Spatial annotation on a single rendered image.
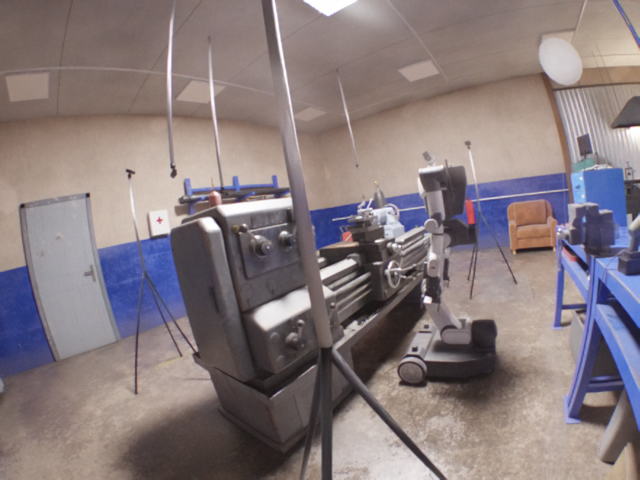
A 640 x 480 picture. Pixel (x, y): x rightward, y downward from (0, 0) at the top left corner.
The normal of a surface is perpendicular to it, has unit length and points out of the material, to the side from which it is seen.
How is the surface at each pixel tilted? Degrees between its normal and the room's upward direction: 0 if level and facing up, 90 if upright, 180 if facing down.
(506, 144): 90
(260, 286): 90
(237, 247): 90
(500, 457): 0
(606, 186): 90
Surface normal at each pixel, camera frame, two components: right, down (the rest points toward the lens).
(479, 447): -0.17, -0.98
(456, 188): -0.55, 0.17
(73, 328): 0.77, -0.07
